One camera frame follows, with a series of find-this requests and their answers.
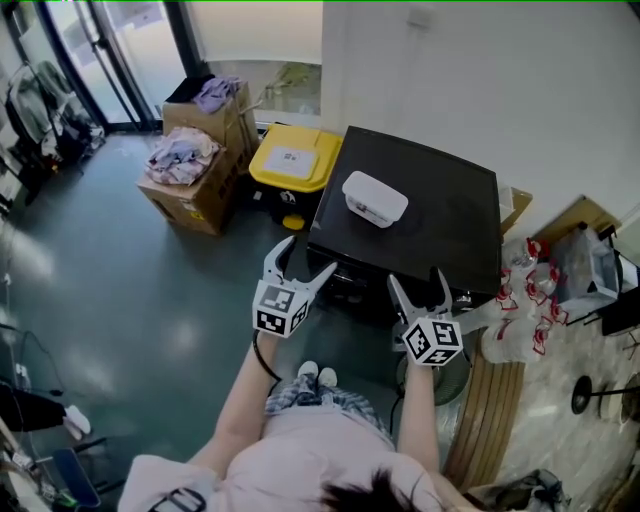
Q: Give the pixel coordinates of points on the black round stand base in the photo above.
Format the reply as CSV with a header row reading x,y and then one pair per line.
x,y
581,395

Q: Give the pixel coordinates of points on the pile of pastel clothes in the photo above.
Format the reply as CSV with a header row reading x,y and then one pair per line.
x,y
180,157

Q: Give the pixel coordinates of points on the black washing machine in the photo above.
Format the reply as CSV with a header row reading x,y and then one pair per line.
x,y
440,215

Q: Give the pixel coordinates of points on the person's pink shirt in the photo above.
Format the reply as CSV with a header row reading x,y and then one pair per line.
x,y
310,460

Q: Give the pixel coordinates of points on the person's left forearm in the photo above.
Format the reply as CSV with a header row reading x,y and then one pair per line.
x,y
240,405

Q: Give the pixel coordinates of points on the person's white shoe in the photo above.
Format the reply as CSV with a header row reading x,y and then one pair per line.
x,y
307,371
327,376

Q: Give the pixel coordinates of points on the person's plaid skirt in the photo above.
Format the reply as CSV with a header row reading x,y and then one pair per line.
x,y
350,400

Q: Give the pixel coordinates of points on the glass door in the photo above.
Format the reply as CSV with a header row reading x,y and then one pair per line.
x,y
125,60

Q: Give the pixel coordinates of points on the blue chair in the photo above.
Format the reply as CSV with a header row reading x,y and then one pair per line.
x,y
75,472

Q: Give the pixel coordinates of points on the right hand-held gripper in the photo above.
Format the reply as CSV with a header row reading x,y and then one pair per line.
x,y
432,340

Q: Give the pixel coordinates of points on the pile of clear plastic bottles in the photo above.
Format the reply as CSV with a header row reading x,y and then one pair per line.
x,y
520,325

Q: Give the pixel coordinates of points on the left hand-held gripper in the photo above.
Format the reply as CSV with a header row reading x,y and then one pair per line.
x,y
280,307

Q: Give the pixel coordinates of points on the black bin with yellow lid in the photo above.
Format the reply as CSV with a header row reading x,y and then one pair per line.
x,y
295,160

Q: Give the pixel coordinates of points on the person's right white shoe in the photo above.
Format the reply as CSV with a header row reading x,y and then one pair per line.
x,y
327,376

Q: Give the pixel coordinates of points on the tall brown cardboard box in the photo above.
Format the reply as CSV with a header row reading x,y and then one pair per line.
x,y
210,125

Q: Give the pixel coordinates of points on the person's left white shoe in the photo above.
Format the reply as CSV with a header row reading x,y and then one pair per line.
x,y
307,371

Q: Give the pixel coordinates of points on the black flat board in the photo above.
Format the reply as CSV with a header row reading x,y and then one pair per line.
x,y
625,305

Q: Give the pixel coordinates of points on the purple garment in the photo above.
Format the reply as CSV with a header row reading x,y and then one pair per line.
x,y
215,95

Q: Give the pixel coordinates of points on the clear plastic bag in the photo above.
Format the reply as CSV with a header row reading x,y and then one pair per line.
x,y
585,270

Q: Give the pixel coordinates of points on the green plastic bucket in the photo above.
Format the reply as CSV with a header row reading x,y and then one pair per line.
x,y
452,382

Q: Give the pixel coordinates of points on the silver washing machine knob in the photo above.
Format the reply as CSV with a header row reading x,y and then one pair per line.
x,y
465,299

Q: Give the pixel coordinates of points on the person's right forearm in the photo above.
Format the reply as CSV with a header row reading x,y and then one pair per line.
x,y
417,420

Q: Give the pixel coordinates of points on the black garment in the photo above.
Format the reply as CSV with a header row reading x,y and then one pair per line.
x,y
185,90

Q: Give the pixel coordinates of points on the low brown cardboard box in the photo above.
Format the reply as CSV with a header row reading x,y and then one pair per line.
x,y
200,205

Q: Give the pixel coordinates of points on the wooden slatted bench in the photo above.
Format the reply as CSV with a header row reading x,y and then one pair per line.
x,y
487,410

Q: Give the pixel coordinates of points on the white plastic lidded container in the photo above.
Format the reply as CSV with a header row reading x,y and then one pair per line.
x,y
375,197

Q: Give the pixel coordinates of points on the large flat cardboard sheet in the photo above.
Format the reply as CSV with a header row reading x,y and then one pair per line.
x,y
575,215

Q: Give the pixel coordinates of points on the clothes rack with garments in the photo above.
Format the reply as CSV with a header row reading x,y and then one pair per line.
x,y
40,115

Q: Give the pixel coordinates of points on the small flat cardboard sheet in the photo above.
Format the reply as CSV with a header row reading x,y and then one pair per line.
x,y
520,210

